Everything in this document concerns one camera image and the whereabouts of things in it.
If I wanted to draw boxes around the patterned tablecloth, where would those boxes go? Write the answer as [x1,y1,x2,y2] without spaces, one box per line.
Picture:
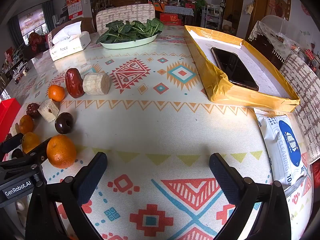
[0,25,314,240]

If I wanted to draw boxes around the chair with white patterned cover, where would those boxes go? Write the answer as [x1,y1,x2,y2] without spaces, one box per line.
[96,4,155,33]

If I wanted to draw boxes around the white blue wet wipes pack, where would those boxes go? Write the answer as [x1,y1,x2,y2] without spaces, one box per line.
[254,108,313,198]

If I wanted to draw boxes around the large red date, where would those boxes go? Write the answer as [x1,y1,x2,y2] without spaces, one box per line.
[65,68,85,99]

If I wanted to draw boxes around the green spinach leaves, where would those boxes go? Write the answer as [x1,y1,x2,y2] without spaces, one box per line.
[96,18,165,44]

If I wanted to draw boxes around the white trolley rack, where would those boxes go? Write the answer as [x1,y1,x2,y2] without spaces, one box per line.
[204,5,223,29]

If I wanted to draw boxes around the red box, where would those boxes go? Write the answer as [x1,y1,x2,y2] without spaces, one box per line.
[0,98,22,143]

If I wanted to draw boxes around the wrinkled dark red date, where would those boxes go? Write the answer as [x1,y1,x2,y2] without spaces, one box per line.
[26,103,41,119]

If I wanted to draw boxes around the side table with fringed cloth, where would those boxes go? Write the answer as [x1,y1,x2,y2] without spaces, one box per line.
[247,15,300,63]

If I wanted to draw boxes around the white oval plate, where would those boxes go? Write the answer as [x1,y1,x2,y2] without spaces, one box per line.
[100,34,158,50]

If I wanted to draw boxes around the round sugarcane piece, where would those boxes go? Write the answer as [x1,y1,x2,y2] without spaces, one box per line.
[82,72,111,95]

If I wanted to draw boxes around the small tangerine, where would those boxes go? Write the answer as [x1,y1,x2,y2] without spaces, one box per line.
[48,84,66,102]
[19,114,34,135]
[21,132,41,154]

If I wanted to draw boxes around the white tissue pack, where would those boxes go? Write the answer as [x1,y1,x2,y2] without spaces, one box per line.
[49,21,91,61]

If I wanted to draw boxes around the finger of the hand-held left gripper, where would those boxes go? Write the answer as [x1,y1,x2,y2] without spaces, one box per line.
[24,137,52,164]
[0,133,24,153]

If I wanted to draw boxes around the blocky sugarcane piece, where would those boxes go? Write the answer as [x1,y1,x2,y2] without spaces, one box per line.
[37,99,60,123]

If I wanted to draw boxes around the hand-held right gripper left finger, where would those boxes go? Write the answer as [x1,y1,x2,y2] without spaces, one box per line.
[25,152,108,240]

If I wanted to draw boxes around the black smartphone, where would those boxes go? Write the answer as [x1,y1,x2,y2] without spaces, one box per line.
[211,47,259,92]

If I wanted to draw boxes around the large orange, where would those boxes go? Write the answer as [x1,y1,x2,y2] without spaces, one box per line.
[46,134,77,169]

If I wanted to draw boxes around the red wall calendar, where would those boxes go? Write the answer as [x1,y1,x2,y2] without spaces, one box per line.
[66,0,83,19]

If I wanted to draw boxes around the table with checkered cloth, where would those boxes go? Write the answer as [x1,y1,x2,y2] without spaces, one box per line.
[164,5,194,17]

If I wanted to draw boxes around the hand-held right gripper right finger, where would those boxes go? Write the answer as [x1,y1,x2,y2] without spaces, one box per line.
[209,152,292,240]

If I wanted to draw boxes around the chair with brown patterned cover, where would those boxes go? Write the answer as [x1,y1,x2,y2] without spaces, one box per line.
[279,54,320,165]

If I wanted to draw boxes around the yellow taped box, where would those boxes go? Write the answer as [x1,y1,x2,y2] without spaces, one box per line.
[184,25,300,113]

